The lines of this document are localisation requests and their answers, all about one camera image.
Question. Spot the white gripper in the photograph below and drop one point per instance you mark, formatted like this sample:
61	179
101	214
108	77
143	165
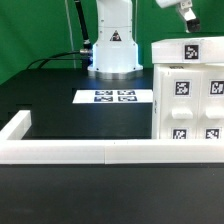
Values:
184	8

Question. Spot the white cabinet top block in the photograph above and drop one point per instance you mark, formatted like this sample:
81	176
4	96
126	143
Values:
189	50

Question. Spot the white cabinet door panel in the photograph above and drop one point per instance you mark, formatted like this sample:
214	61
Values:
211	104
179	104

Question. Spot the white cabinet body box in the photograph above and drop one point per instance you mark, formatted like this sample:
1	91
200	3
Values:
159	72

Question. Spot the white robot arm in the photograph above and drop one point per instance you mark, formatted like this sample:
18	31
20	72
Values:
115	53

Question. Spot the white base tag plate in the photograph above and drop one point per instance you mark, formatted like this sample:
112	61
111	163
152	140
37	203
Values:
113	96

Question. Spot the white U-shaped fence frame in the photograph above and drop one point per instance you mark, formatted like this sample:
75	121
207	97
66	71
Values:
14	149

